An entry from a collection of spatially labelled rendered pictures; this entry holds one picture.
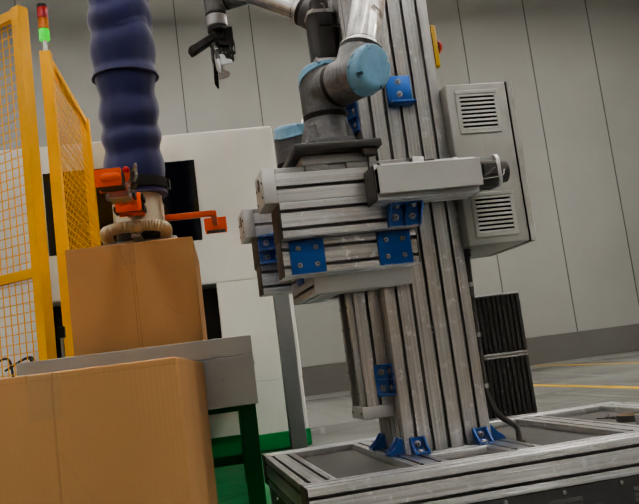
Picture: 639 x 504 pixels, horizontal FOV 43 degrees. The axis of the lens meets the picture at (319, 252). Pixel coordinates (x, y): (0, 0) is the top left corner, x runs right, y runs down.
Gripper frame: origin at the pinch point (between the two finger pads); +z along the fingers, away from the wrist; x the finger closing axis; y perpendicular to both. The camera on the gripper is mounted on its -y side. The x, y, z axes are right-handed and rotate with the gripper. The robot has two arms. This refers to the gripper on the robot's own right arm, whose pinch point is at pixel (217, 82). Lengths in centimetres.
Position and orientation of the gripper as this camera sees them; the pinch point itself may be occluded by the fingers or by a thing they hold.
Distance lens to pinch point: 294.4
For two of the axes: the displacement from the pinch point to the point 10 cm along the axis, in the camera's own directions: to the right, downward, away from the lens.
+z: 1.3, 9.8, -1.3
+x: -1.9, 1.5, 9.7
